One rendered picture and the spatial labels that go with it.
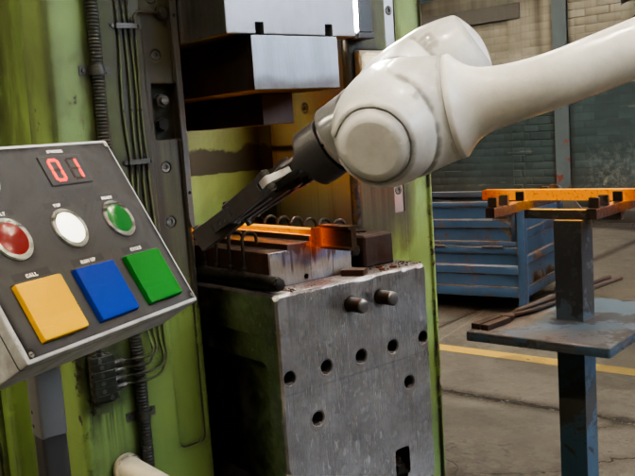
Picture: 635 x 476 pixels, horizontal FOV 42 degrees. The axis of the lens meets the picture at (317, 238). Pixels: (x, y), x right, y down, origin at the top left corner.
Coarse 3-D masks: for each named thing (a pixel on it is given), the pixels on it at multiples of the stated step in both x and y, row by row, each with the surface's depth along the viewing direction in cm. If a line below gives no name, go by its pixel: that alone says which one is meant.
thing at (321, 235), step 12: (240, 228) 172; (252, 228) 169; (264, 228) 166; (276, 228) 163; (288, 228) 161; (300, 228) 159; (312, 228) 153; (324, 228) 152; (336, 228) 149; (348, 228) 147; (312, 240) 153; (324, 240) 153; (336, 240) 150; (348, 240) 148
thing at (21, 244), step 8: (0, 224) 98; (8, 224) 98; (0, 232) 97; (8, 232) 98; (16, 232) 99; (24, 232) 100; (0, 240) 96; (8, 240) 97; (16, 240) 98; (24, 240) 99; (8, 248) 96; (16, 248) 97; (24, 248) 98
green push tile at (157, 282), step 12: (144, 252) 115; (156, 252) 117; (132, 264) 112; (144, 264) 114; (156, 264) 116; (132, 276) 112; (144, 276) 113; (156, 276) 115; (168, 276) 117; (144, 288) 111; (156, 288) 113; (168, 288) 115; (180, 288) 118; (156, 300) 112
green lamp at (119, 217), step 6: (114, 204) 117; (108, 210) 115; (114, 210) 116; (120, 210) 117; (108, 216) 114; (114, 216) 115; (120, 216) 116; (126, 216) 117; (114, 222) 114; (120, 222) 115; (126, 222) 116; (120, 228) 115; (126, 228) 116
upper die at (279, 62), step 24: (192, 48) 157; (216, 48) 151; (240, 48) 145; (264, 48) 144; (288, 48) 148; (312, 48) 151; (336, 48) 155; (192, 72) 158; (216, 72) 152; (240, 72) 146; (264, 72) 145; (288, 72) 148; (312, 72) 152; (336, 72) 156; (192, 96) 159; (216, 96) 158
